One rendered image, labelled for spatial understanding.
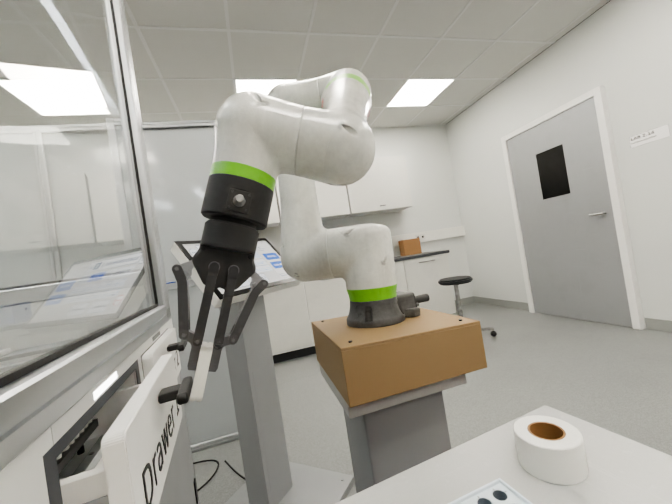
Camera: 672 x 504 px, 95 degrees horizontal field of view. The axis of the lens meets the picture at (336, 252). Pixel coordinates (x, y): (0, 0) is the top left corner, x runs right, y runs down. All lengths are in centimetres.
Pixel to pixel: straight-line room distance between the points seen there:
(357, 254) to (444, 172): 451
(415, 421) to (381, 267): 35
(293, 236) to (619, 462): 66
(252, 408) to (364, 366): 90
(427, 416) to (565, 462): 40
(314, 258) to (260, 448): 99
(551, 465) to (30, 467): 48
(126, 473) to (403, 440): 58
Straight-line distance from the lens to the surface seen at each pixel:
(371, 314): 75
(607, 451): 56
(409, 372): 68
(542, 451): 47
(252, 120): 46
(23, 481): 35
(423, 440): 84
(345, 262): 74
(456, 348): 72
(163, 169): 227
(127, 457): 36
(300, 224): 78
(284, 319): 345
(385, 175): 427
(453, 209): 514
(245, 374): 143
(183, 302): 45
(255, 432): 152
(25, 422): 34
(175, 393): 47
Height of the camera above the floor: 105
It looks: 1 degrees up
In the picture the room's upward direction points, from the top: 9 degrees counter-clockwise
